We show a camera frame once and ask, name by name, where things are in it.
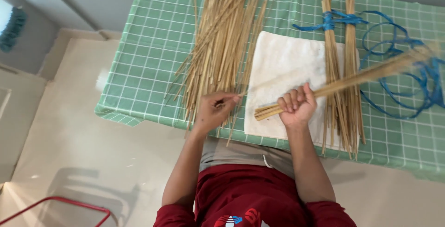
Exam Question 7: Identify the person's right hand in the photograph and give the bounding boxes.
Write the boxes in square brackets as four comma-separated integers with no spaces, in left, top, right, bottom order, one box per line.
[277,82,318,128]

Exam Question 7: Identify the person's left hand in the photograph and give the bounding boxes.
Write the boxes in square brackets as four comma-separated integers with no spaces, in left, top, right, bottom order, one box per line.
[195,91,242,134]

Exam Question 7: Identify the single thin bamboo stick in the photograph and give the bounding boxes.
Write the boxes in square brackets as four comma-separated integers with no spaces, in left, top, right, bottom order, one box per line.
[216,78,312,108]

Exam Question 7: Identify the bundle of bamboo sticks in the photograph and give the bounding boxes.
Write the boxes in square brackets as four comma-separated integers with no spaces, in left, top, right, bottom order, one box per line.
[254,41,440,122]

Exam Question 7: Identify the white towel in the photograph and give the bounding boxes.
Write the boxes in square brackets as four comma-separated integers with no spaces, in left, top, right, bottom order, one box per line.
[243,31,360,151]

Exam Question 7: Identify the tied bamboo stick bundle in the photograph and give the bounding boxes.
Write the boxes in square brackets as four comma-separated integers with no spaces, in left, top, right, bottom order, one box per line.
[321,0,350,156]
[342,0,366,160]

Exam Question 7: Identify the grey shorts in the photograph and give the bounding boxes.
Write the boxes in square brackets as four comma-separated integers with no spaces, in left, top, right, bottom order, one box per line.
[199,136,296,180]

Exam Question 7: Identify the blue ribbon tie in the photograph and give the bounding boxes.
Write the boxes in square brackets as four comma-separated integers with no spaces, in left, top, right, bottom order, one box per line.
[292,9,369,32]

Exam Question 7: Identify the pile of bamboo sticks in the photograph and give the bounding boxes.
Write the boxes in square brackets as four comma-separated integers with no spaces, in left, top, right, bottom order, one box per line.
[164,0,270,147]

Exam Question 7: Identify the red shirt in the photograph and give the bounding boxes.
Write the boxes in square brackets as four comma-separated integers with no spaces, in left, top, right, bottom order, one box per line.
[153,164,357,227]

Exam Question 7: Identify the green checked tablecloth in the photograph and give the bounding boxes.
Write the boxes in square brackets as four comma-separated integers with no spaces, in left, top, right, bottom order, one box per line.
[95,0,445,182]

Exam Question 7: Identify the teal fringed cloth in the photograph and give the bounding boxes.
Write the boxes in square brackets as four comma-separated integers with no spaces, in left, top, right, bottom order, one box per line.
[0,6,28,53]

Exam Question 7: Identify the tangle of blue plastic strings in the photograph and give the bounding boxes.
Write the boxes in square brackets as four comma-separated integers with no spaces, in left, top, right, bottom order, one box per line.
[359,10,445,120]

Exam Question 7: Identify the red metal frame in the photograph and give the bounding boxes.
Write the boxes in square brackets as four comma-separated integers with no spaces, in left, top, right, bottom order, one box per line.
[0,196,112,227]

